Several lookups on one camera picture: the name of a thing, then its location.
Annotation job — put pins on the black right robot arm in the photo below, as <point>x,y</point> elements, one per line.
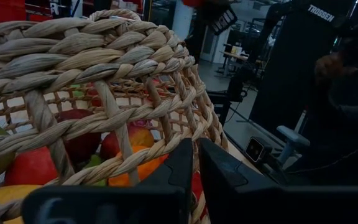
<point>291,62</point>

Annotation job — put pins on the person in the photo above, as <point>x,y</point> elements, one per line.
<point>353,124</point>

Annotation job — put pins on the red orange peach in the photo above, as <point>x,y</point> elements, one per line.
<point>141,137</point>

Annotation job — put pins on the small black table camera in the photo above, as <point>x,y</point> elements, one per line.
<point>255,149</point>

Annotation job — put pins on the small red apple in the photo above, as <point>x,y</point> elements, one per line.
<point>197,186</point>

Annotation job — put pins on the red storage shelves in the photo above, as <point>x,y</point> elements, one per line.
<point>8,12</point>

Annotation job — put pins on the white pillar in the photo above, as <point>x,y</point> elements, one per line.
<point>182,18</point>

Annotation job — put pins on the black aluminium table frame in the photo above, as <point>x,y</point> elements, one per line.
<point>216,102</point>

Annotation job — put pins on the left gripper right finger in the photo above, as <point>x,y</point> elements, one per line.
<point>259,205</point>

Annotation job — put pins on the dark red pomegranate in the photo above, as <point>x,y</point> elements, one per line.
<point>82,146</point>

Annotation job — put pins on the large red apple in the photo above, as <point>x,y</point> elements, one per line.
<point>193,2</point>

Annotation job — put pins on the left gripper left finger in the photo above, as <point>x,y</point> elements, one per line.
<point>120,205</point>

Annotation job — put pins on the orange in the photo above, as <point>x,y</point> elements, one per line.
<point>149,169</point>

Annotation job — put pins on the black vertical pole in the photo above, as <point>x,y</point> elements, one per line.
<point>197,46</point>

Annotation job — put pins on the woven straw basket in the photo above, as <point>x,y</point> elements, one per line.
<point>73,53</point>

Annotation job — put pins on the green apple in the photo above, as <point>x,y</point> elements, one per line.
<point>77,92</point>

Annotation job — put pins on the purple grape bunch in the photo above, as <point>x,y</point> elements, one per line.
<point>141,123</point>

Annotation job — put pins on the background work table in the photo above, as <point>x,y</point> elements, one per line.
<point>235,56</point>

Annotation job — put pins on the person's hand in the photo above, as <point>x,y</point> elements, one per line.
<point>328,67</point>

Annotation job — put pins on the white door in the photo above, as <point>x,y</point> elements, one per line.
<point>211,46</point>

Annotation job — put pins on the yellow bell pepper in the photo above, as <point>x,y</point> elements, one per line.
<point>11,196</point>

